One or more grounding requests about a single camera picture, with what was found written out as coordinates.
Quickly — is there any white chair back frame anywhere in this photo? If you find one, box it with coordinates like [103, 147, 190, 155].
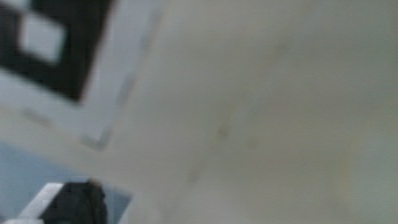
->
[0, 0, 398, 224]

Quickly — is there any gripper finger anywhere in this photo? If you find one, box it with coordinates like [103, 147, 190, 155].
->
[11, 179, 109, 224]

